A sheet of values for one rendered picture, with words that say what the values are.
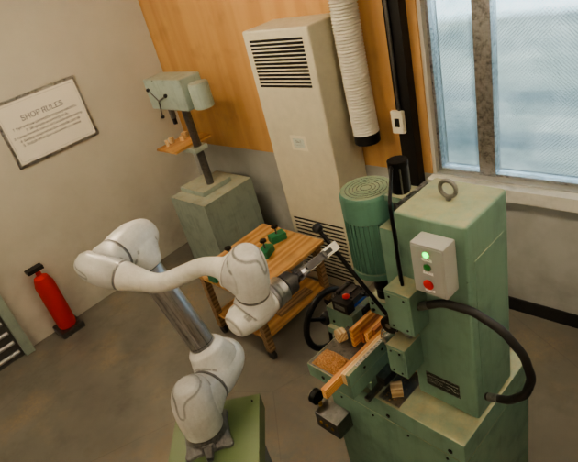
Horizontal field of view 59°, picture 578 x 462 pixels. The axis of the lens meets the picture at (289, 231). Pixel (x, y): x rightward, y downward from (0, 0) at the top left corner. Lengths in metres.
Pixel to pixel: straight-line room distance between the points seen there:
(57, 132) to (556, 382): 3.58
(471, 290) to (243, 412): 1.08
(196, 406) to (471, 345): 0.95
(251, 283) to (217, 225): 2.50
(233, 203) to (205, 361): 2.09
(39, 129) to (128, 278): 2.56
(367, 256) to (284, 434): 1.49
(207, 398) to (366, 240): 0.80
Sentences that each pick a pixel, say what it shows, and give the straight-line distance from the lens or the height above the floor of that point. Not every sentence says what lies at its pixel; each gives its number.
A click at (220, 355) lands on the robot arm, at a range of 2.02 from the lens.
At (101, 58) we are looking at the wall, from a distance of 4.35.
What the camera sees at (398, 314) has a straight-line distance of 1.56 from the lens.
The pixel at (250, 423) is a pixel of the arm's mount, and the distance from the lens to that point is 2.10.
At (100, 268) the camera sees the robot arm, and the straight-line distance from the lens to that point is 1.75.
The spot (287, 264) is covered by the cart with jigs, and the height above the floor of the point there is 0.53.
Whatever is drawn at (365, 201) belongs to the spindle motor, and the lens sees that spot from 1.57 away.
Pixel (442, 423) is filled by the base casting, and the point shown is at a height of 0.80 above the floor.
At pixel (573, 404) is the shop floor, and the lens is 2.96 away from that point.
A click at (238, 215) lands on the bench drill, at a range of 3.98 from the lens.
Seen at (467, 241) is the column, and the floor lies 1.48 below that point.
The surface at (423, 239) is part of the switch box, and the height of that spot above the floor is 1.48.
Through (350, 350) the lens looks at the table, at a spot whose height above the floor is 0.90.
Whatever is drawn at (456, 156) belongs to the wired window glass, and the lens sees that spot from 3.10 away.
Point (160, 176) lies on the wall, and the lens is 4.63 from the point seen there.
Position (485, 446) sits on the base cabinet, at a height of 0.66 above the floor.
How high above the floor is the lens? 2.24
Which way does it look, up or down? 29 degrees down
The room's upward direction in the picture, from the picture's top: 15 degrees counter-clockwise
